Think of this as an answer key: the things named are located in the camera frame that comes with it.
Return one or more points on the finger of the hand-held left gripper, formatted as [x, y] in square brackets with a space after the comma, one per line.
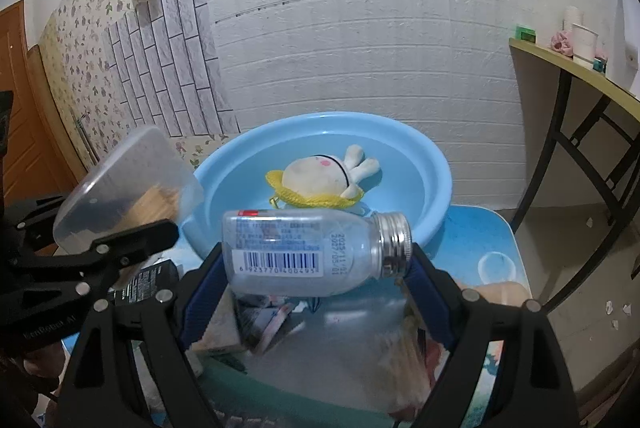
[35, 213]
[125, 244]

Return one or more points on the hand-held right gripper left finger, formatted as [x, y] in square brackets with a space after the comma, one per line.
[200, 308]

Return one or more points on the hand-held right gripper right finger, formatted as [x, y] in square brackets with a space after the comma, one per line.
[430, 308]

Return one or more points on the clear plastic box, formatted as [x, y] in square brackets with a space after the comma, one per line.
[130, 173]

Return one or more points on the clear bottle with metal cap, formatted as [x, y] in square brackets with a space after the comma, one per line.
[300, 253]

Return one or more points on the blue plastic basin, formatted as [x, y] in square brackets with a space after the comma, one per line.
[400, 178]

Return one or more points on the black bottle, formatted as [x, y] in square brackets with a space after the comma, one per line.
[145, 280]

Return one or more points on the silver snack packet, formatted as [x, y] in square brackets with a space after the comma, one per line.
[265, 323]

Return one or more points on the brown plush toy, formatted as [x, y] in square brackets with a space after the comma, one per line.
[400, 368]

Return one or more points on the wooden door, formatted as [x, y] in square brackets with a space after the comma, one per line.
[20, 108]

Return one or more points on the white rabbit plush toy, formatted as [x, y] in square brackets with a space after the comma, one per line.
[310, 178]

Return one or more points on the yellow-topped side table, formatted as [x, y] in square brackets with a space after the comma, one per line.
[530, 47]

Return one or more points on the small green box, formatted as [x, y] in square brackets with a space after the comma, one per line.
[525, 32]

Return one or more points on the small teal box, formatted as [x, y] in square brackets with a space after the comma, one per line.
[600, 65]

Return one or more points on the pink cloth item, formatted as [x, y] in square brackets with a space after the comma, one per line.
[562, 42]

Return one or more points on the white paper cup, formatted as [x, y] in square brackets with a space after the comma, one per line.
[584, 43]

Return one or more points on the stack of white cups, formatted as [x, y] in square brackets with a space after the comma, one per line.
[572, 18]

